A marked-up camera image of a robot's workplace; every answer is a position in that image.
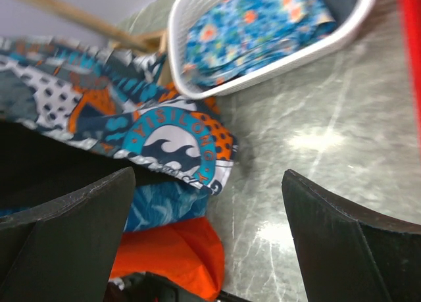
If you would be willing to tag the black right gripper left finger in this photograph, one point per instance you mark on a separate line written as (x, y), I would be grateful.
(64, 249)

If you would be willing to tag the white perforated plastic basket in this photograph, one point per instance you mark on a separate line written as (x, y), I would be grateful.
(184, 13)

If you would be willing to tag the red plastic tray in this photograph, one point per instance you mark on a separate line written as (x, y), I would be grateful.
(410, 10)

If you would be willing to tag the blue floral folded shorts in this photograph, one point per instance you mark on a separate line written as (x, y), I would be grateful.
(236, 37)

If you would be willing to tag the orange teal patterned shorts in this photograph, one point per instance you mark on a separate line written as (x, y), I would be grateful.
(95, 99)

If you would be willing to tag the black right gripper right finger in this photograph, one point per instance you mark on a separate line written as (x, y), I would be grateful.
(347, 252)

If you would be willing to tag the blue leaf print shorts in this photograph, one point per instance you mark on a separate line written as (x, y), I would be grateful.
(165, 203)

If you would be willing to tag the wooden clothes rack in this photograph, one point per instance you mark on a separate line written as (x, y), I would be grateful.
(141, 44)

